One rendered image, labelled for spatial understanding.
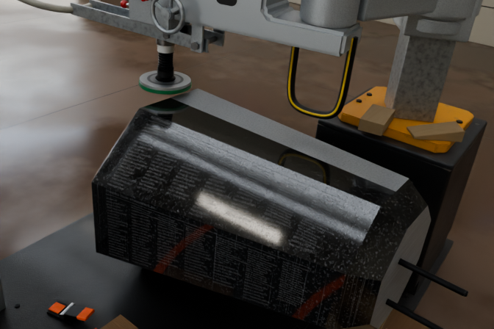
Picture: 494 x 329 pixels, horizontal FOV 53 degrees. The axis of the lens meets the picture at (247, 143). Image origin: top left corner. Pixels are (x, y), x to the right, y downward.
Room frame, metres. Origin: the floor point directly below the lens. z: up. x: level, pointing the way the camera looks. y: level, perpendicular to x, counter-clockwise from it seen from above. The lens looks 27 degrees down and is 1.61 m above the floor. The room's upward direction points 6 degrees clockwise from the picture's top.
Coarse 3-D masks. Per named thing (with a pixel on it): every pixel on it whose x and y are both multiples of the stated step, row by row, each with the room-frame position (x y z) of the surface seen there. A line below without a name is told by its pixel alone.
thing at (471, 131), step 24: (336, 120) 2.01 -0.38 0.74; (480, 120) 2.18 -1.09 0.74; (336, 144) 1.96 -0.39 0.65; (360, 144) 1.90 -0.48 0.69; (384, 144) 1.84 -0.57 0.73; (408, 144) 1.84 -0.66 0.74; (456, 144) 1.89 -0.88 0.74; (408, 168) 1.78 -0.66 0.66; (432, 168) 1.73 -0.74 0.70; (456, 168) 1.76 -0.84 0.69; (432, 192) 1.71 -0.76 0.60; (456, 192) 1.95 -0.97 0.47; (432, 216) 1.70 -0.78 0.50; (432, 240) 1.75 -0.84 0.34; (432, 264) 1.96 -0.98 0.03; (408, 288) 1.76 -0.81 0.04
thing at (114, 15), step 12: (84, 12) 2.07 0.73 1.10; (96, 12) 2.04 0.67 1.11; (108, 12) 2.01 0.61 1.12; (120, 12) 2.12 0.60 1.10; (108, 24) 2.01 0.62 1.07; (120, 24) 1.98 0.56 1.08; (132, 24) 1.95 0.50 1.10; (144, 24) 1.93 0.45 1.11; (156, 36) 1.90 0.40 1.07; (168, 36) 1.87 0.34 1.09; (180, 36) 1.85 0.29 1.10; (204, 36) 1.93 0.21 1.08; (216, 36) 1.91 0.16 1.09; (192, 48) 1.79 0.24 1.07; (204, 48) 1.80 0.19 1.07
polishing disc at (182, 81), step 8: (152, 72) 2.02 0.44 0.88; (176, 72) 2.05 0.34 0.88; (144, 80) 1.91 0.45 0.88; (152, 80) 1.92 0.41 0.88; (176, 80) 1.95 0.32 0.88; (184, 80) 1.96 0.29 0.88; (152, 88) 1.86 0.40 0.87; (160, 88) 1.85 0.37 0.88; (168, 88) 1.86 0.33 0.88; (176, 88) 1.87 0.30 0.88
